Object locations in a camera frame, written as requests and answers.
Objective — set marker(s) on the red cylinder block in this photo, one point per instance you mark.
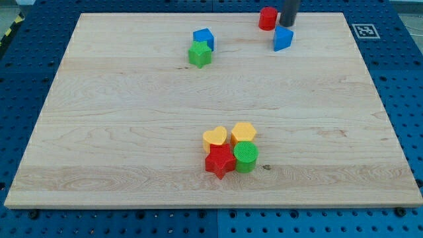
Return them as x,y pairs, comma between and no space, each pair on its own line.
267,18

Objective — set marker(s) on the yellow heart block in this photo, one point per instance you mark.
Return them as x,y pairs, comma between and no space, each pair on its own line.
217,136

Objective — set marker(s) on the yellow hexagon block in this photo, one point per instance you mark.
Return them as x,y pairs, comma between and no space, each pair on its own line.
242,131

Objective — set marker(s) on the red star block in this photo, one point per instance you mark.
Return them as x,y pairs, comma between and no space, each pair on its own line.
220,160

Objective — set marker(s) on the green cylinder block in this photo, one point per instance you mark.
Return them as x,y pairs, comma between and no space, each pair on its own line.
246,154

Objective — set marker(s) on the green star block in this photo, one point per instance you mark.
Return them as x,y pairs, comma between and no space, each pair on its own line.
199,54

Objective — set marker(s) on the blue cube block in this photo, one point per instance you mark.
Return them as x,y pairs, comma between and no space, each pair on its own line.
204,35

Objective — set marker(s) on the light wooden board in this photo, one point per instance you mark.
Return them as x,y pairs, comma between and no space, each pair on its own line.
122,124

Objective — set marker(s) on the blue triangular prism block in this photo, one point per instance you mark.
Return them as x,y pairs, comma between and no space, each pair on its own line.
282,38

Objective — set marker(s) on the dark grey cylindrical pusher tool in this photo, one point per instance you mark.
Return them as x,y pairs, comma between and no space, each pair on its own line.
289,12

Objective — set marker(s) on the white fiducial marker tag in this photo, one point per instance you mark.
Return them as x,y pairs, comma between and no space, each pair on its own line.
365,31

